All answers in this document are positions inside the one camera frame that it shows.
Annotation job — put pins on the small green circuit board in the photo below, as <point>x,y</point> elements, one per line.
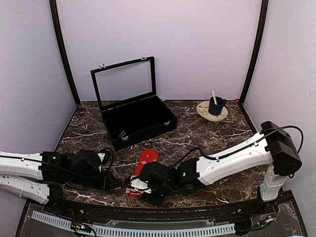
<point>80,228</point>

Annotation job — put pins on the left black frame post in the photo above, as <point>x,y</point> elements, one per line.
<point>62,50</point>

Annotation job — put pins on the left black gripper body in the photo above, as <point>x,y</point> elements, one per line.
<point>101,184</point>

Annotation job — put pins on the red and beige sock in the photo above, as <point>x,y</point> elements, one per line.
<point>147,156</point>

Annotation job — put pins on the wooden stick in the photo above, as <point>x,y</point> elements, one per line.
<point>214,97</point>

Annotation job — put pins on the right black frame post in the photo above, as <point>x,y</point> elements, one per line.
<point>255,51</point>

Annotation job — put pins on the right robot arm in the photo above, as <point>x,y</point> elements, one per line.
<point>272,146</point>

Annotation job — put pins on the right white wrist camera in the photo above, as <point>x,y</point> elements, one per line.
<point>136,186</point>

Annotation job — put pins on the white slotted cable duct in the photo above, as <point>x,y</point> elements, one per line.
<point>99,230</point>

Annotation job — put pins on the black front rail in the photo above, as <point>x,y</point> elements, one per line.
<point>229,212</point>

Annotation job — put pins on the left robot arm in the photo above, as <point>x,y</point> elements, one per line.
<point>38,176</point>

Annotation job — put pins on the black frame post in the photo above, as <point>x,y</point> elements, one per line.
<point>62,50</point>
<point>255,51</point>

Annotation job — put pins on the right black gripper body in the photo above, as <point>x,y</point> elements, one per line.
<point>165,190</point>

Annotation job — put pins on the dark blue mug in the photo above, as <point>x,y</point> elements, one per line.
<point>215,109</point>

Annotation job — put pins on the black display case box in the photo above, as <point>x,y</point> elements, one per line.
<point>143,116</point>

